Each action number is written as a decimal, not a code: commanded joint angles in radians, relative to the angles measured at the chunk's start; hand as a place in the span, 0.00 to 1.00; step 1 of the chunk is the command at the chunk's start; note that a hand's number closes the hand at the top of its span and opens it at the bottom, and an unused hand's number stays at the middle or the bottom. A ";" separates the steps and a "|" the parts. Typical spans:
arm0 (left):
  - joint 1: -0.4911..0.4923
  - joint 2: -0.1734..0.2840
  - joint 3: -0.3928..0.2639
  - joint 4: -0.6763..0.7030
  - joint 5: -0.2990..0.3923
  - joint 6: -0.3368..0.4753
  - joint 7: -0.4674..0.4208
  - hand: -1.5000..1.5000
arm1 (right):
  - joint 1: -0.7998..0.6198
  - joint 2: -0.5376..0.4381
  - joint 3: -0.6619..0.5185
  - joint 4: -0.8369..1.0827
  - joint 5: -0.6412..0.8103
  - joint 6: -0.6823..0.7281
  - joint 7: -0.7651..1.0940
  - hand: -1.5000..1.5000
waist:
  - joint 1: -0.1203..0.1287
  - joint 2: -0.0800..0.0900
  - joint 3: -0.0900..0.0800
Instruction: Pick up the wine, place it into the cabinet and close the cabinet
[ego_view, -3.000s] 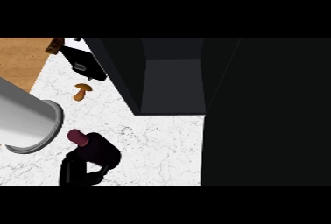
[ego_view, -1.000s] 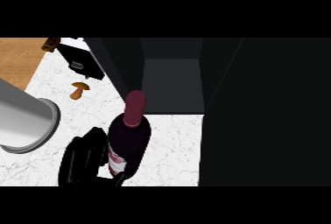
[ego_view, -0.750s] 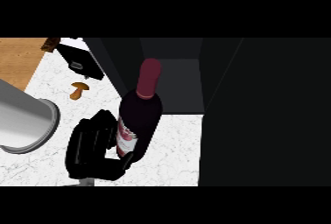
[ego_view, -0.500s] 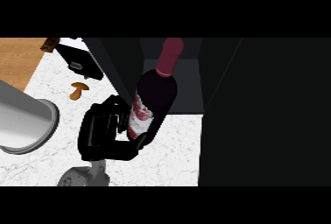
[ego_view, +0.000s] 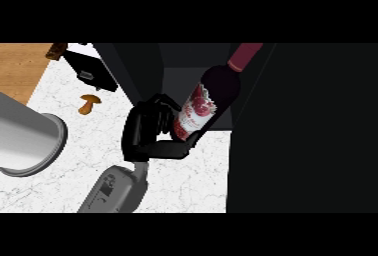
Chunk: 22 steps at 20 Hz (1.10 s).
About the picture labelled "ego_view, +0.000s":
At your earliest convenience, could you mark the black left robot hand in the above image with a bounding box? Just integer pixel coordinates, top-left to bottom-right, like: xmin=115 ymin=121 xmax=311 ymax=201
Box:
xmin=119 ymin=93 xmax=205 ymax=164

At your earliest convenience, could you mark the dark red wine bottle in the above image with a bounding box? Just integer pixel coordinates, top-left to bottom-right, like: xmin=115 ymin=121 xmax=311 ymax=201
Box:
xmin=171 ymin=42 xmax=264 ymax=143

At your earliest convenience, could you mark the dark open cabinet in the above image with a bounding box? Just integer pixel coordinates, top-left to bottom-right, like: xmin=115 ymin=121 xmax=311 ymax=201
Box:
xmin=91 ymin=42 xmax=277 ymax=133

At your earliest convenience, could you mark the brown mushroom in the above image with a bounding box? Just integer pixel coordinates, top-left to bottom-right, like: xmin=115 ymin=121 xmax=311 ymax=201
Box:
xmin=76 ymin=94 xmax=103 ymax=116

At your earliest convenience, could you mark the large grey metal cylinder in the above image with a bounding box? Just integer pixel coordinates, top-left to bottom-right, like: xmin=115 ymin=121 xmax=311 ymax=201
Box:
xmin=0 ymin=92 xmax=69 ymax=178

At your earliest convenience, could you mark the black box appliance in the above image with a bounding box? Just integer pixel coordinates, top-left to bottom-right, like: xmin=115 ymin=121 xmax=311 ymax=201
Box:
xmin=62 ymin=49 xmax=119 ymax=93

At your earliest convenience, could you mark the small brown object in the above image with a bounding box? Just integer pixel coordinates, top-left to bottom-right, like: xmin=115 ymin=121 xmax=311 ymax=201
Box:
xmin=44 ymin=42 xmax=69 ymax=61

